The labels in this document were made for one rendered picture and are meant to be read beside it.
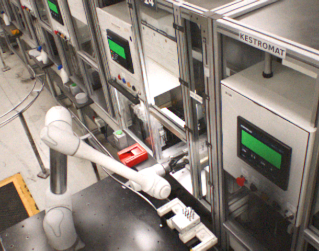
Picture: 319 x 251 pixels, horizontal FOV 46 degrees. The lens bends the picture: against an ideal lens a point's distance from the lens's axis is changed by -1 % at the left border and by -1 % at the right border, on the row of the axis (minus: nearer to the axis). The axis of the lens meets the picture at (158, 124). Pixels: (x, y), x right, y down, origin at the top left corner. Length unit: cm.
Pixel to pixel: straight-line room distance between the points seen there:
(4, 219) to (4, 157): 95
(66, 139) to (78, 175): 200
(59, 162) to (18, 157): 225
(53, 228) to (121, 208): 50
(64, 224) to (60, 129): 60
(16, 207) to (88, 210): 136
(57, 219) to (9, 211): 162
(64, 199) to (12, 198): 161
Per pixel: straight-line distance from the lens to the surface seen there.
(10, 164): 435
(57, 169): 220
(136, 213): 247
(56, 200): 233
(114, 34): 216
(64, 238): 228
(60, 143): 188
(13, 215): 375
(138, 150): 248
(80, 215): 256
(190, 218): 205
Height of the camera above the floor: 254
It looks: 37 degrees down
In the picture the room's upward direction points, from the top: 9 degrees counter-clockwise
